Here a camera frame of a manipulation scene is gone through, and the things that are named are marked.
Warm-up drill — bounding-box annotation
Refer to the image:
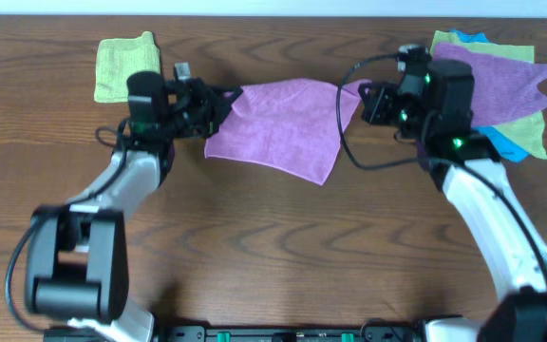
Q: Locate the purple microfiber cloth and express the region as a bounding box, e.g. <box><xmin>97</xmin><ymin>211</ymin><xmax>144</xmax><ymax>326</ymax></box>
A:
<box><xmin>204</xmin><ymin>78</ymin><xmax>364</xmax><ymax>185</ymax></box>

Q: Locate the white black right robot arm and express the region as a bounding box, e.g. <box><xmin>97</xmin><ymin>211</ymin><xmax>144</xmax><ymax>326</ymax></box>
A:
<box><xmin>359</xmin><ymin>52</ymin><xmax>547</xmax><ymax>341</ymax></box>

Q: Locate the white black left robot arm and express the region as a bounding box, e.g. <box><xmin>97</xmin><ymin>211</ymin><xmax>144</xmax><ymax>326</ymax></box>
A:
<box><xmin>16</xmin><ymin>69</ymin><xmax>243</xmax><ymax>341</ymax></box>

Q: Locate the folded green cloth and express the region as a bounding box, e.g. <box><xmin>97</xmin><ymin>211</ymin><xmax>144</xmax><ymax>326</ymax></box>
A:
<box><xmin>94</xmin><ymin>31</ymin><xmax>161</xmax><ymax>104</ymax></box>

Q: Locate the purple cloth in pile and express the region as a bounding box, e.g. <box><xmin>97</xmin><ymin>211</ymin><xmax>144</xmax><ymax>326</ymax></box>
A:
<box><xmin>434</xmin><ymin>43</ymin><xmax>547</xmax><ymax>127</ymax></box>

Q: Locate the blue cloth in pile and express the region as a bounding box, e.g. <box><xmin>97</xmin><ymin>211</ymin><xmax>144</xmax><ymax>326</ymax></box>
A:
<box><xmin>451</xmin><ymin>29</ymin><xmax>529</xmax><ymax>162</ymax></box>

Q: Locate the green cloth in pile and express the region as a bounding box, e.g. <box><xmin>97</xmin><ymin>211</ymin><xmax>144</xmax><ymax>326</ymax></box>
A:
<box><xmin>431</xmin><ymin>30</ymin><xmax>547</xmax><ymax>160</ymax></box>

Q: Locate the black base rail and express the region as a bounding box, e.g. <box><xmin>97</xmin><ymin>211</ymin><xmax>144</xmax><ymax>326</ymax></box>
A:
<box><xmin>42</xmin><ymin>325</ymin><xmax>424</xmax><ymax>342</ymax></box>

